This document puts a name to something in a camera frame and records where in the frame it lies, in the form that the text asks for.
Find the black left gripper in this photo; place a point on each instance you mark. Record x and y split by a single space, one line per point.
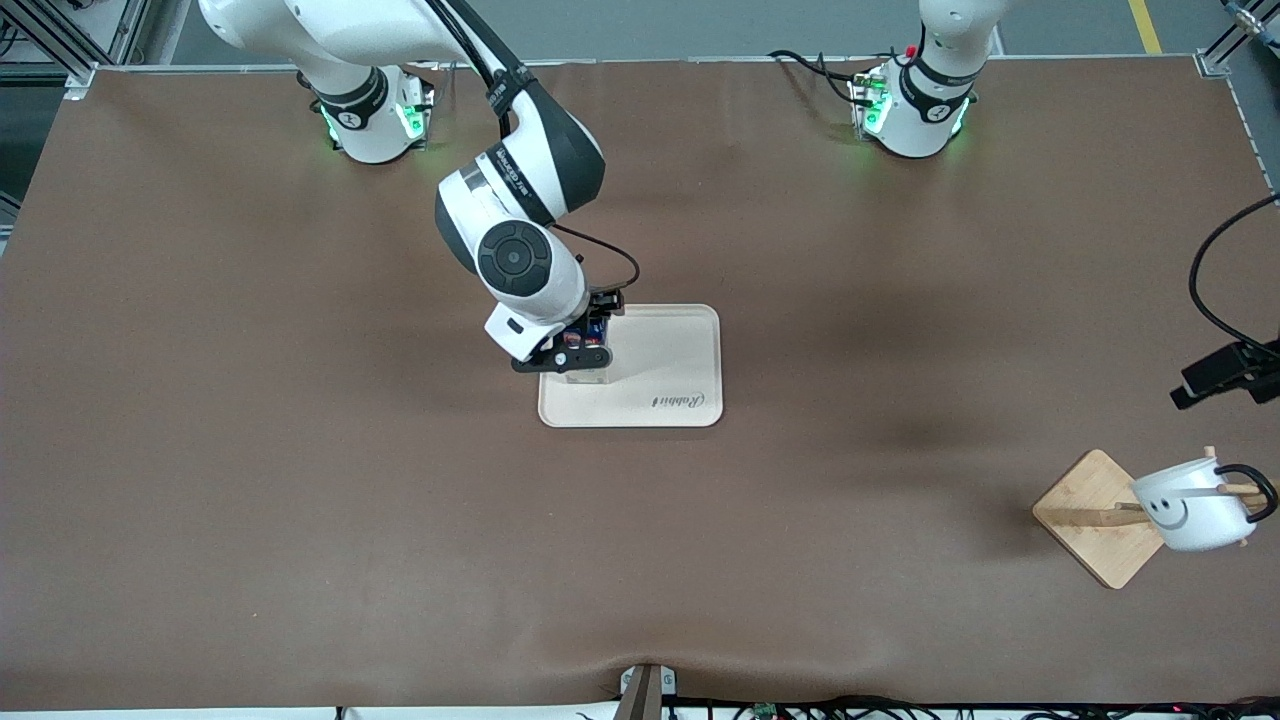
1266 388

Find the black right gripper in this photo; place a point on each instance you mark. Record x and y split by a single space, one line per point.
603 302

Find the blue milk carton green cap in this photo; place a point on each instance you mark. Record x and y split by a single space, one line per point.
585 378

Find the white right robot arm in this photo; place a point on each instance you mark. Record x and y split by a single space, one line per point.
515 258

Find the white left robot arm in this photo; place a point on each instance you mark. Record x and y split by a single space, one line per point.
930 110

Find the wooden cup rack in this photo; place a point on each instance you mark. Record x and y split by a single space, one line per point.
1090 520

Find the beige plastic tray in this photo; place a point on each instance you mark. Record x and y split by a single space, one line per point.
650 400

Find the brown table cover mat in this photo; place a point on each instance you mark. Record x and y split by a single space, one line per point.
400 500

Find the aluminium frame profile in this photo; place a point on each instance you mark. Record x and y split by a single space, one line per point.
1212 62
82 80

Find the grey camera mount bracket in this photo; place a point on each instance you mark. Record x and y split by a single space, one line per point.
645 690

